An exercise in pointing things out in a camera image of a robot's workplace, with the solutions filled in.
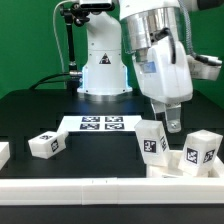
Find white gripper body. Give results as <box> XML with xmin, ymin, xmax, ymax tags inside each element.
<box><xmin>131</xmin><ymin>34</ymin><xmax>223</xmax><ymax>109</ymax></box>

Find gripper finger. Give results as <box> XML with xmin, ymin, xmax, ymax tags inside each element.
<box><xmin>151</xmin><ymin>100</ymin><xmax>165</xmax><ymax>122</ymax></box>
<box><xmin>165</xmin><ymin>104</ymin><xmax>181</xmax><ymax>133</ymax></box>

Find white round stool seat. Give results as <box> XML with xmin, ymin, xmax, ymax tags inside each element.
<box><xmin>146</xmin><ymin>150</ymin><xmax>213</xmax><ymax>178</ymax></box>

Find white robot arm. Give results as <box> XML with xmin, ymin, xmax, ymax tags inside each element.
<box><xmin>80</xmin><ymin>0</ymin><xmax>222</xmax><ymax>133</ymax></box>

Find white right fence bar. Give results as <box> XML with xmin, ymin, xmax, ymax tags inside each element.
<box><xmin>210</xmin><ymin>157</ymin><xmax>224</xmax><ymax>178</ymax></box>

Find white fence bar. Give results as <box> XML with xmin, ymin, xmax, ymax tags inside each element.
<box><xmin>0</xmin><ymin>178</ymin><xmax>224</xmax><ymax>205</ymax></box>
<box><xmin>0</xmin><ymin>142</ymin><xmax>10</xmax><ymax>170</ymax></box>
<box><xmin>210</xmin><ymin>157</ymin><xmax>224</xmax><ymax>178</ymax></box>

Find white front fence bar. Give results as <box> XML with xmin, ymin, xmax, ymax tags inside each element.
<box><xmin>0</xmin><ymin>178</ymin><xmax>224</xmax><ymax>205</ymax></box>

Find white left fence bar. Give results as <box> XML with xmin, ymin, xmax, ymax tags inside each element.
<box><xmin>0</xmin><ymin>142</ymin><xmax>10</xmax><ymax>170</ymax></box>

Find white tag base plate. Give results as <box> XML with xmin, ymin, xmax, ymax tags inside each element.
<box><xmin>58</xmin><ymin>115</ymin><xmax>141</xmax><ymax>132</ymax></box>

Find black cables on table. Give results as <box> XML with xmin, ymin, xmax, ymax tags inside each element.
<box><xmin>29</xmin><ymin>72</ymin><xmax>83</xmax><ymax>90</ymax></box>

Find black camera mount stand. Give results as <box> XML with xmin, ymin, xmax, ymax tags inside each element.
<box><xmin>59</xmin><ymin>3</ymin><xmax>90</xmax><ymax>92</ymax></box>

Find grey cable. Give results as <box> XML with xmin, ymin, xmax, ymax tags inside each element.
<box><xmin>52</xmin><ymin>0</ymin><xmax>79</xmax><ymax>74</ymax></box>

